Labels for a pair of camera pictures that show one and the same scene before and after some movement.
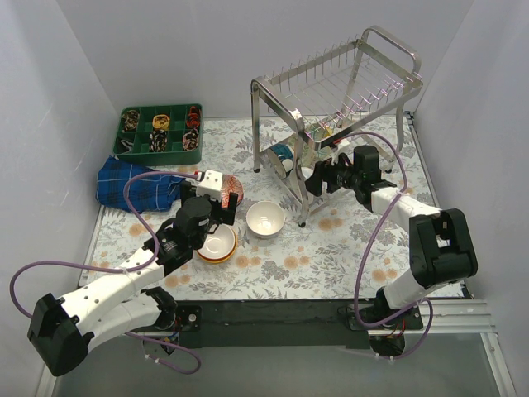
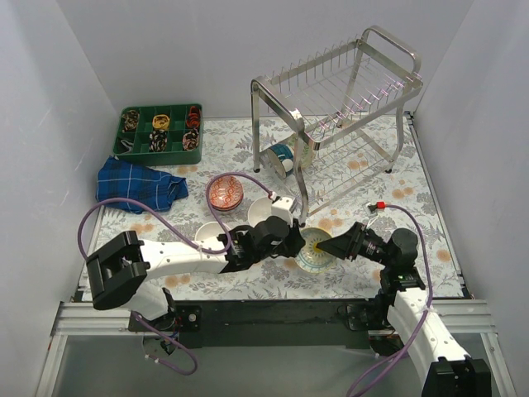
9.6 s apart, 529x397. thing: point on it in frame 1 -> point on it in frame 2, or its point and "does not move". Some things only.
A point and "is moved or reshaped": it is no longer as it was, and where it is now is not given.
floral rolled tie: x=190 y=140 does not move
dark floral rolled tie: x=158 y=140 does not move
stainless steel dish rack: x=354 y=97 does not move
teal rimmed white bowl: x=283 y=157 does not move
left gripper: x=223 y=211 -> x=290 y=241
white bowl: x=265 y=218 does not move
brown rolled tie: x=131 y=120 does not move
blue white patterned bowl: x=231 y=184 is moved or reshaped
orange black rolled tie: x=194 y=117 does not move
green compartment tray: x=154 y=135 does not move
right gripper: x=326 y=178 -> x=355 y=243
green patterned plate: x=318 y=131 -> x=312 y=258
